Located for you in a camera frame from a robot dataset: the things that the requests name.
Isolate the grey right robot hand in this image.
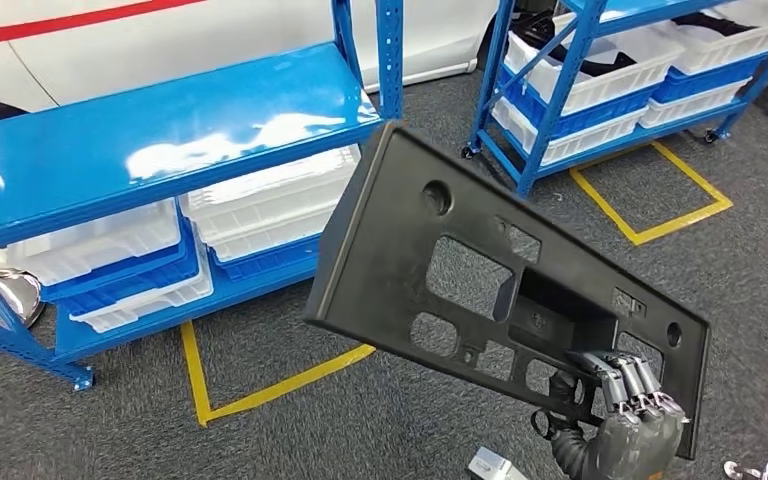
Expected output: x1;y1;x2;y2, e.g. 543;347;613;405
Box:
532;351;690;480

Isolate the black plastic plate bracket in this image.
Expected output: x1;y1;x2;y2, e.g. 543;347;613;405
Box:
304;121;712;462

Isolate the black part in bin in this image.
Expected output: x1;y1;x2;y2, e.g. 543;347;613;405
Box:
672;11;756;38
513;11;638;79

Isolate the blue metal shelf rack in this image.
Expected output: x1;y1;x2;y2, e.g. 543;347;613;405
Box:
0;0;405;392

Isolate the yellow floor tape outline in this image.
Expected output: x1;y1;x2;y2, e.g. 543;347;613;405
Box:
569;140;734;247
180;321;377;429

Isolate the white car red stripe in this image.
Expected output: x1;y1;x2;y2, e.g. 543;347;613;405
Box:
0;0;558;130

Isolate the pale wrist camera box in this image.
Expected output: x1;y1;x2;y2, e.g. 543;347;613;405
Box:
468;447;528;480

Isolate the chrome stanchion post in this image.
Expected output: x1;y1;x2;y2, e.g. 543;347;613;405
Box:
0;248;46;349

